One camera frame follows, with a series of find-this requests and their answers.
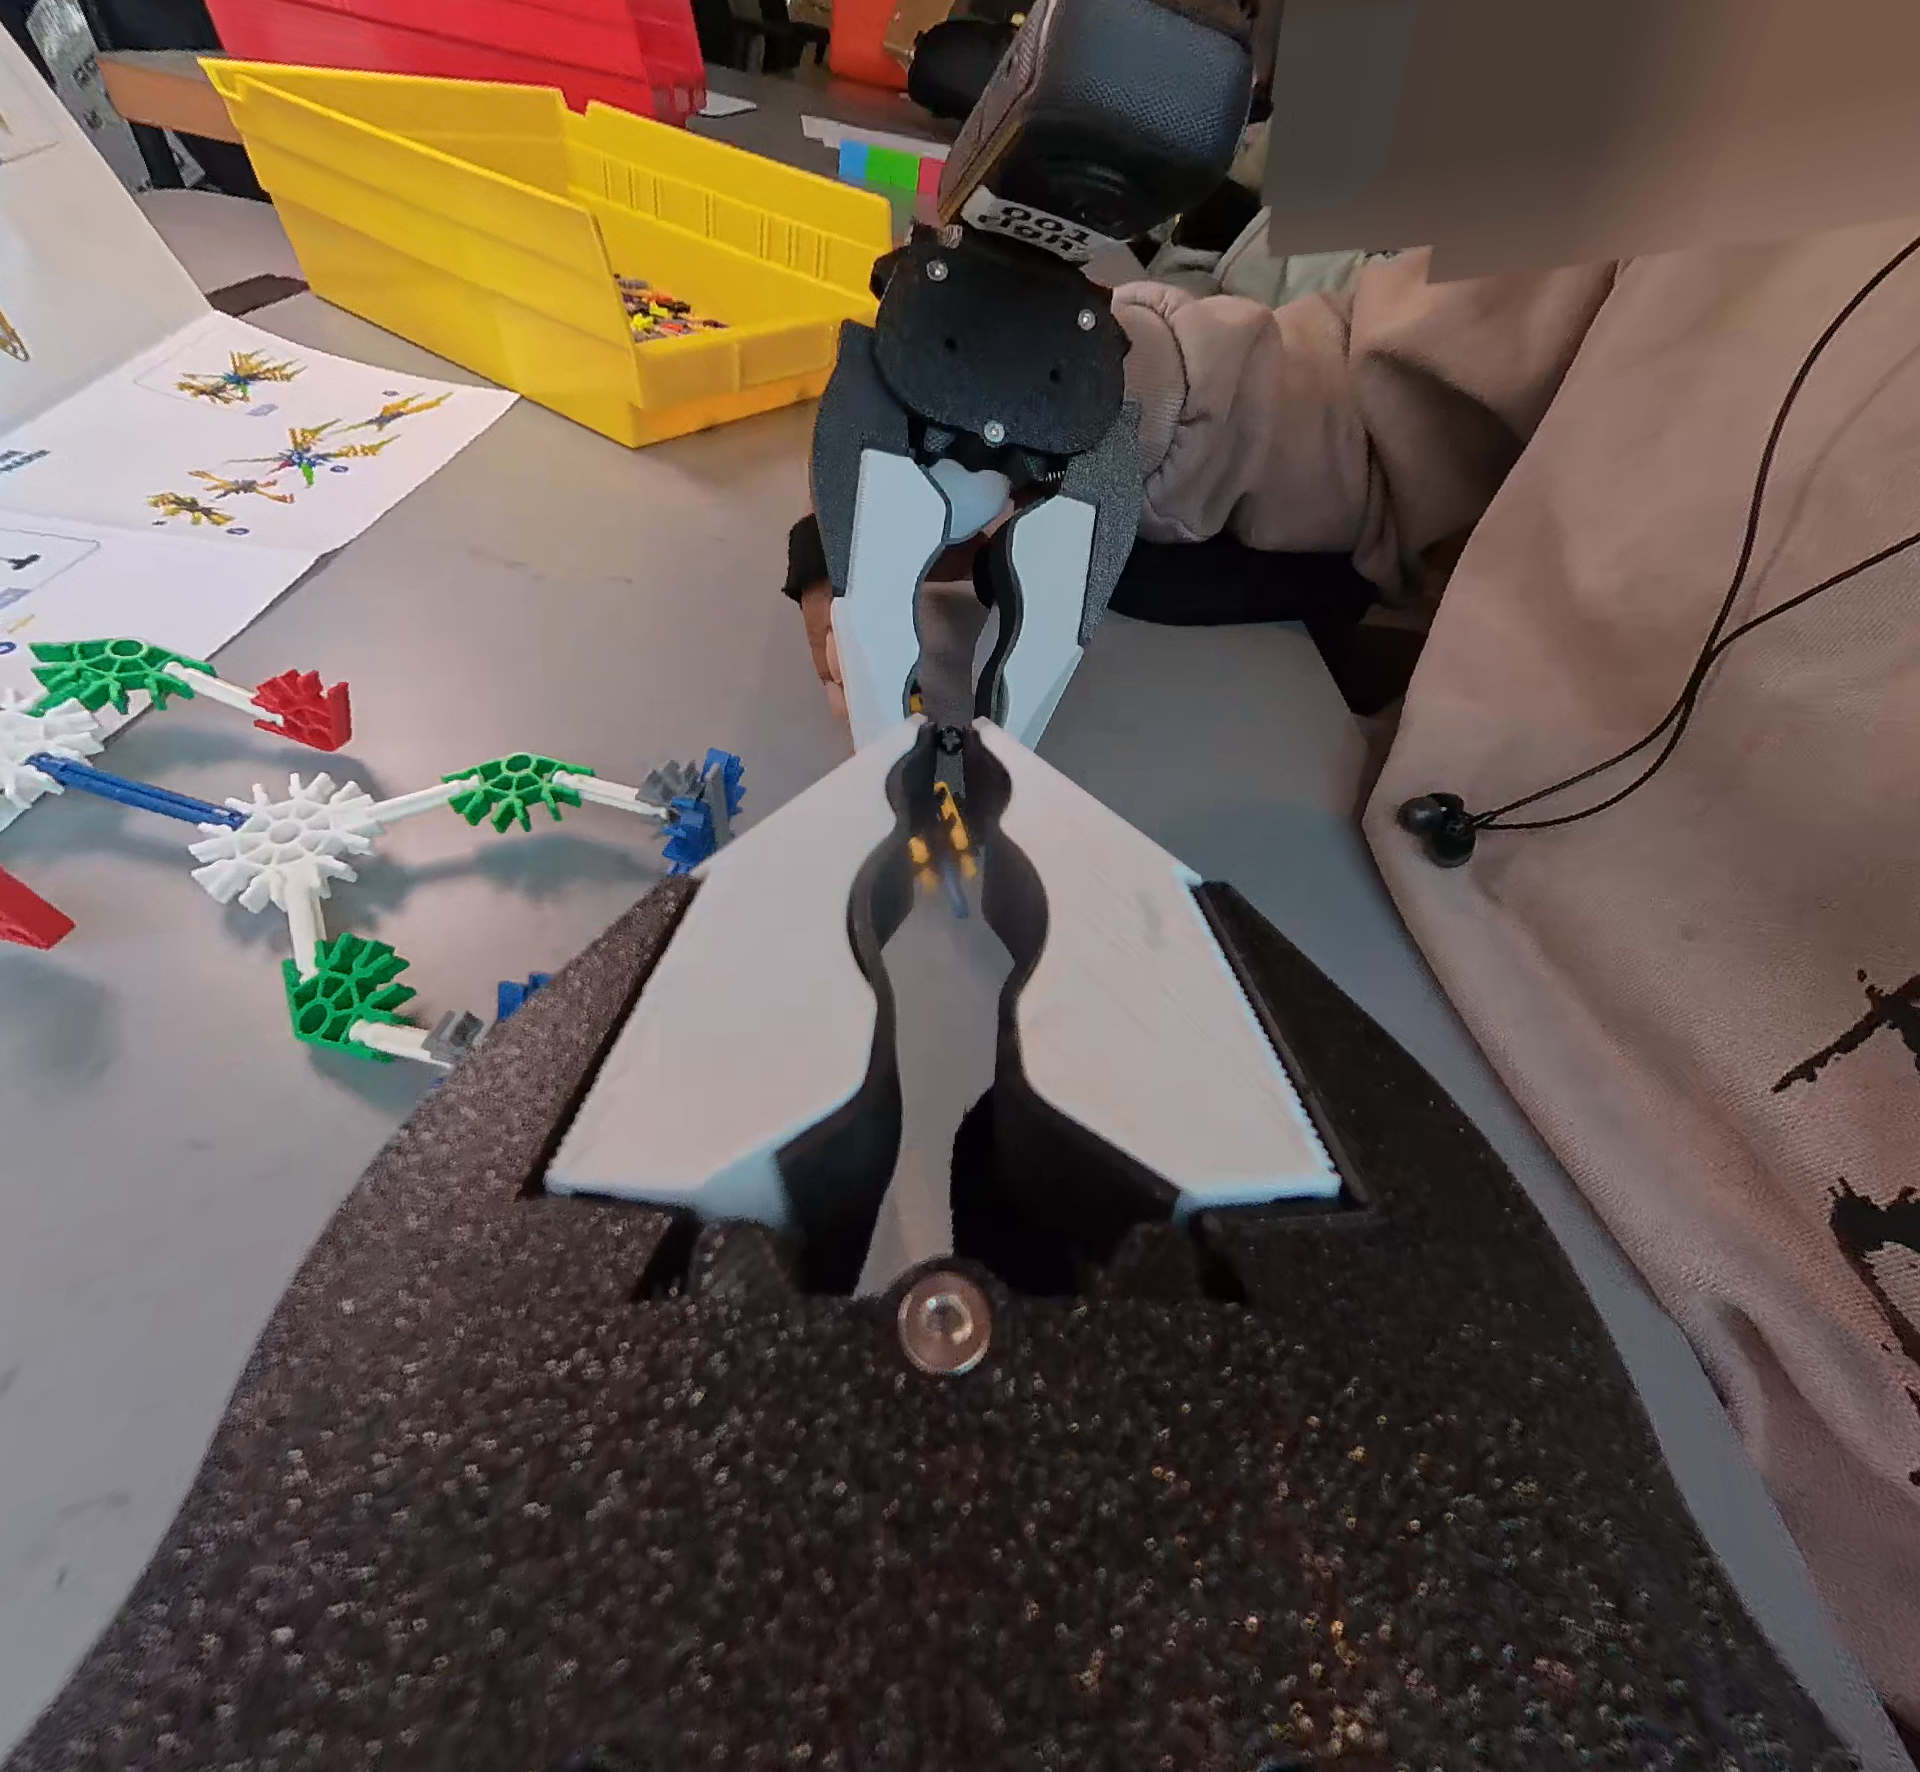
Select black earphone cable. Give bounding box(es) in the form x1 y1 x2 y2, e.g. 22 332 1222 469
1469 235 1920 837

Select colourful paper squares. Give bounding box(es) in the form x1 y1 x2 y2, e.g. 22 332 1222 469
837 137 951 202

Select multicoloured construction toy model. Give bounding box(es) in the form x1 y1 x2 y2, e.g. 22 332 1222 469
0 635 747 1076

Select black office chair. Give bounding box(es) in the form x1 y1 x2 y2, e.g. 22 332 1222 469
904 16 1037 146

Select person's right forearm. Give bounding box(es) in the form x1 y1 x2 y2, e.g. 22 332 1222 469
1111 245 1487 601

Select person's right leg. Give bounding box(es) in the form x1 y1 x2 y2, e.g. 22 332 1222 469
1110 535 1434 720

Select black orange toy wheel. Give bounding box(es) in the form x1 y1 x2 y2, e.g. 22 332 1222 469
904 726 992 922

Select orange chair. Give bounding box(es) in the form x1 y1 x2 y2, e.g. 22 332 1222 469
828 0 911 91

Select wooden table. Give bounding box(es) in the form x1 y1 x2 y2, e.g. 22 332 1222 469
94 51 249 149

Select white instruction sheet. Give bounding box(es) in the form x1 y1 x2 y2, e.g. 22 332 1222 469
0 24 522 695

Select yellow plastic bin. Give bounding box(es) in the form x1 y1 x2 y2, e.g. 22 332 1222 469
200 58 897 449

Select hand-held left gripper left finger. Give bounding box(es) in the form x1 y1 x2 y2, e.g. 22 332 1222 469
543 722 935 1297

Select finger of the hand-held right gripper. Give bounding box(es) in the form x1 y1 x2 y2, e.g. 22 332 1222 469
828 445 956 757
970 494 1098 751

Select beige printed hoodie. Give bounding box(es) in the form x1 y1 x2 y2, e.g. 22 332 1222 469
1356 213 1920 1743

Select pile of loose toy parts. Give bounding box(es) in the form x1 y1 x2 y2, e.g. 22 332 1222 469
611 276 741 344

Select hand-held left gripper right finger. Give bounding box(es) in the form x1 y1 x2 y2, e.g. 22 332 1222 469
949 722 1340 1297

